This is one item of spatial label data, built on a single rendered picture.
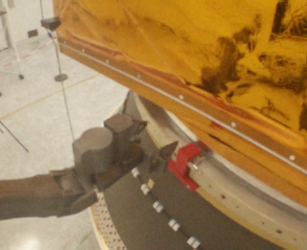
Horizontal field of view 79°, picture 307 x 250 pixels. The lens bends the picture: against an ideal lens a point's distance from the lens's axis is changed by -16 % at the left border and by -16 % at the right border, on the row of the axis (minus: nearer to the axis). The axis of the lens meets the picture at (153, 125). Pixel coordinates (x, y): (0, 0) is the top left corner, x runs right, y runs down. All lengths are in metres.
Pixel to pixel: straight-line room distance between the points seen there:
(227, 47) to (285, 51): 0.10
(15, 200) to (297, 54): 0.49
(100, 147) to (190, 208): 0.39
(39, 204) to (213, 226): 0.46
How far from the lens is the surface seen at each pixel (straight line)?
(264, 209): 0.53
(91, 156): 0.36
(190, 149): 0.54
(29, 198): 0.36
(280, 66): 0.40
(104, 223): 1.01
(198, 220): 0.66
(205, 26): 0.43
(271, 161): 0.54
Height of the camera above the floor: 2.12
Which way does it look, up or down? 39 degrees down
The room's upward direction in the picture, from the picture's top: 5 degrees clockwise
